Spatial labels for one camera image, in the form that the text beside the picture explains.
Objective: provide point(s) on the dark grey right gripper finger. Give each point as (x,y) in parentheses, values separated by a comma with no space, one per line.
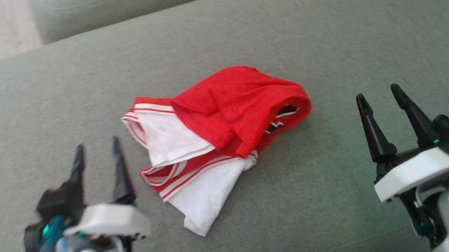
(419,123)
(376,134)

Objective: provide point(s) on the grey fabric sofa seat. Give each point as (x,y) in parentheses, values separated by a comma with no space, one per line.
(327,39)

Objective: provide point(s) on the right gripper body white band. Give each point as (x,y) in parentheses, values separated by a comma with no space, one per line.
(414,175)

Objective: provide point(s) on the red and white jersey garment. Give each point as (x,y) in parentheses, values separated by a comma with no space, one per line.
(238,101)

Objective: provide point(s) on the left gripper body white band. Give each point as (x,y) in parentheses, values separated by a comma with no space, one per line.
(105,221)

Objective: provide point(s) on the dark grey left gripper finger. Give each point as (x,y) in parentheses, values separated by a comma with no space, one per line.
(79,174)
(121,177)

